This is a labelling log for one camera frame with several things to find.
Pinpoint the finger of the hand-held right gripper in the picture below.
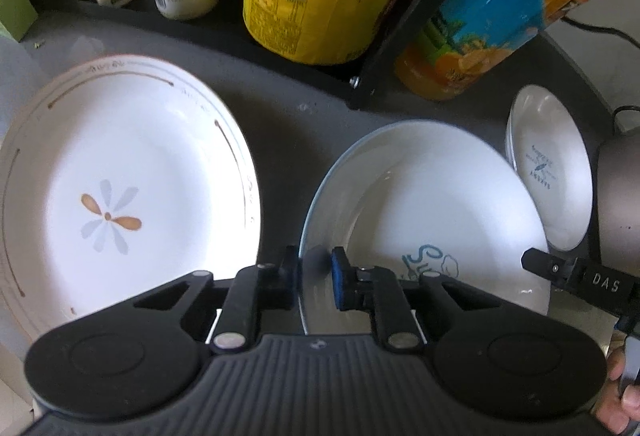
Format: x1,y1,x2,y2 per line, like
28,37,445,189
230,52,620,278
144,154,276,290
521,248,584,290

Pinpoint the small white plate blue print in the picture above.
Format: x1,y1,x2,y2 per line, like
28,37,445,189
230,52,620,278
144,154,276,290
504,84,594,253

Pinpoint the white plate with flower print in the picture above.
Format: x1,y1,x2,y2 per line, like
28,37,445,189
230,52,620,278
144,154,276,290
0,54,262,343

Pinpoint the orange juice bottle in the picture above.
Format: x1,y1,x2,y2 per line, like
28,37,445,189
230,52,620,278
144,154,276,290
394,0,640,102

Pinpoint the silver and black pressure cooker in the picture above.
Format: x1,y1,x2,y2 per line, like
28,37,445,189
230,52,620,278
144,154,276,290
592,135,640,277

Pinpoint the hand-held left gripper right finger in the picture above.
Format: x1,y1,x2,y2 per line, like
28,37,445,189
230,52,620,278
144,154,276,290
331,247,506,351

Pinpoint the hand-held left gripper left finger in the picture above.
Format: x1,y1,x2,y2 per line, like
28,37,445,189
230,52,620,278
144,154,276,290
132,246,300,351

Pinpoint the black power cable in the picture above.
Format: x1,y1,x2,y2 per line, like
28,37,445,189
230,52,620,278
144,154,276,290
561,14,640,137

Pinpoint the black metal shelf rack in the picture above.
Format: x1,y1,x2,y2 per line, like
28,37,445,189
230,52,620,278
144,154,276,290
47,0,512,113

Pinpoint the person's right hand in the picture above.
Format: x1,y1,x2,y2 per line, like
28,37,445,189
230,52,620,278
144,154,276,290
605,348,640,436

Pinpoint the large white plate blue script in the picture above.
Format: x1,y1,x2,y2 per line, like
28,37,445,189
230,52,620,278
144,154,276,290
298,119,552,338

